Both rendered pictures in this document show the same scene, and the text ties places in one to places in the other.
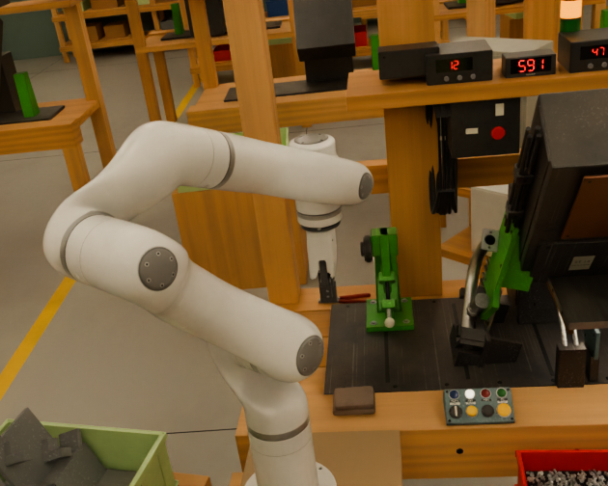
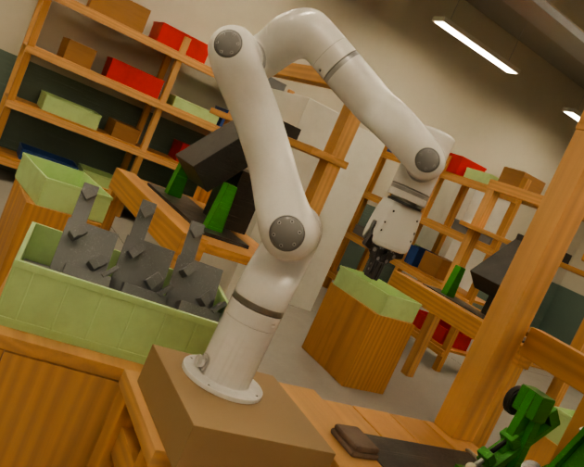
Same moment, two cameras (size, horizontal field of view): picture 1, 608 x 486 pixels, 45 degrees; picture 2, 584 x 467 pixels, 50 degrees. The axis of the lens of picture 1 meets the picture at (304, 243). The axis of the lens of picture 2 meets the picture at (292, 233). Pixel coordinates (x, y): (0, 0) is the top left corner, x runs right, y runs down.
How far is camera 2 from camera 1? 1.15 m
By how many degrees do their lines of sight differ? 54
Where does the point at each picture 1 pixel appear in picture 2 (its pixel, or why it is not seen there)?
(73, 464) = (201, 310)
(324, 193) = (387, 131)
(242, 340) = (260, 180)
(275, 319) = (288, 188)
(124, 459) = not seen: hidden behind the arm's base
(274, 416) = (247, 277)
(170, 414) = not seen: outside the picture
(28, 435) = (206, 278)
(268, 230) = (476, 353)
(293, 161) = (387, 102)
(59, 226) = not seen: hidden behind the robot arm
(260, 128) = (526, 262)
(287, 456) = (230, 318)
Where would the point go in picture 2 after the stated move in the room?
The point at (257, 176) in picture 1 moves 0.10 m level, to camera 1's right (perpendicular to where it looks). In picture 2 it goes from (355, 92) to (387, 99)
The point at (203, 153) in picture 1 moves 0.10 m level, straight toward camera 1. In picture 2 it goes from (324, 38) to (290, 15)
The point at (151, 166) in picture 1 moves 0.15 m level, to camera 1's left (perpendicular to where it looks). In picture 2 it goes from (288, 18) to (253, 15)
